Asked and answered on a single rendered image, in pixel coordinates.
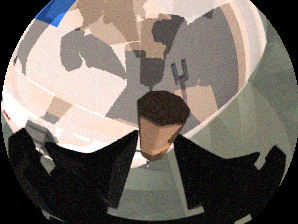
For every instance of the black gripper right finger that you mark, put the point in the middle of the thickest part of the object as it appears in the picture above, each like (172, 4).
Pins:
(204, 173)

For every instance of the blue flat strip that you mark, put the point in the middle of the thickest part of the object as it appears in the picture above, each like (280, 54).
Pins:
(54, 12)

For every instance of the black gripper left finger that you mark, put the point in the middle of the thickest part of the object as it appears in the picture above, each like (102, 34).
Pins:
(106, 169)

